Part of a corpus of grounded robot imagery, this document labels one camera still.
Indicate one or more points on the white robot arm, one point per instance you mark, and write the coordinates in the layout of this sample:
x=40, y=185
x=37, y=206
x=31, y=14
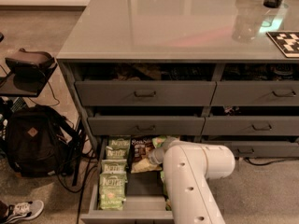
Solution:
x=187, y=167

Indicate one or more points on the green kettle bag back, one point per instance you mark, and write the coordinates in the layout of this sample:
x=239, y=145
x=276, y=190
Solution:
x=119, y=142

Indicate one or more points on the grey white sneaker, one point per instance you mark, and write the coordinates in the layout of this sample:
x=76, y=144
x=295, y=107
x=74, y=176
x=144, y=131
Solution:
x=12, y=213

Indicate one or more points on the green kettle bag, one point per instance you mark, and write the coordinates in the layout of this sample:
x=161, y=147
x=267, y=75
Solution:
x=119, y=142
x=114, y=166
x=112, y=191
x=116, y=154

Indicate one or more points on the black backpack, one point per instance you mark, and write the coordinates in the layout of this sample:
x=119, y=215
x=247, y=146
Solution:
x=39, y=142

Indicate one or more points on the dark headset device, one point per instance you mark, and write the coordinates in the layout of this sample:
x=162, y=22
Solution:
x=32, y=64

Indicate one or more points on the brown sea salt chip bag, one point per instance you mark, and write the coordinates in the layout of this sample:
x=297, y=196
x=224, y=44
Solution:
x=141, y=146

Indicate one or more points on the green dang bag back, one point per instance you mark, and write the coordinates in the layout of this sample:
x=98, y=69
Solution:
x=158, y=141

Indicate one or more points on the middle right grey drawer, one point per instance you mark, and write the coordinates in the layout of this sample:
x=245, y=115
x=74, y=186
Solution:
x=252, y=125

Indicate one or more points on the green dang bag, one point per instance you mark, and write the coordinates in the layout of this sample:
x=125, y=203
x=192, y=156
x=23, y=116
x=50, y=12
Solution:
x=158, y=141
x=165, y=194

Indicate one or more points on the grey drawer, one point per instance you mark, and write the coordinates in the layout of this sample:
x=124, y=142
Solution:
x=146, y=125
x=264, y=149
x=252, y=125
x=256, y=93
x=145, y=93

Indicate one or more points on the top right grey drawer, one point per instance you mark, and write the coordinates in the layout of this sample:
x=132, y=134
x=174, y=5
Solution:
x=256, y=93

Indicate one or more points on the open bottom left drawer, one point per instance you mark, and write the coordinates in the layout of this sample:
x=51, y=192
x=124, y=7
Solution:
x=144, y=203

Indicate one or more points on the grey drawer cabinet counter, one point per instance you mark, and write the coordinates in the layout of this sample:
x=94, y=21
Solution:
x=180, y=40

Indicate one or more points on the middle left grey drawer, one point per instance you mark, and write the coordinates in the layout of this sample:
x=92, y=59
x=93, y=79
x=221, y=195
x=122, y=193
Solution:
x=146, y=125

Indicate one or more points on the green kettle bag front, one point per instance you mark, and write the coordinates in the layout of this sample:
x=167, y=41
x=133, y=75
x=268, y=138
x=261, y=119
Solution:
x=112, y=191

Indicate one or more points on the black white marker board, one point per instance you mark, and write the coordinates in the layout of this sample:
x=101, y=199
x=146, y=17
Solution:
x=287, y=42

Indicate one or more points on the top left grey drawer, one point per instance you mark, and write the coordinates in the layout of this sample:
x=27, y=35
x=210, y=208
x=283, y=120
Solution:
x=145, y=93

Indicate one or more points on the bottom right grey drawer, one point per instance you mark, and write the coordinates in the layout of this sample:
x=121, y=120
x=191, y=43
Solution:
x=264, y=149

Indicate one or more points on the green dang bag front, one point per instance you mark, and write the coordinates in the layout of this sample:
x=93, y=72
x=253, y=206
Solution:
x=165, y=194

